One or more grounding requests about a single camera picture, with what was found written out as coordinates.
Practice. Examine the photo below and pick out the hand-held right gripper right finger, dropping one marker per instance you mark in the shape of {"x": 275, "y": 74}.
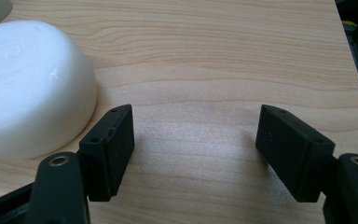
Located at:
{"x": 295, "y": 155}

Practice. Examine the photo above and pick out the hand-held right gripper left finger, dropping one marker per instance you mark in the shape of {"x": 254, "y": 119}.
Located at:
{"x": 105, "y": 155}

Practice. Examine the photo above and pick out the white upturned bowl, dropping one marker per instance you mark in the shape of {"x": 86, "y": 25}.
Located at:
{"x": 28, "y": 90}

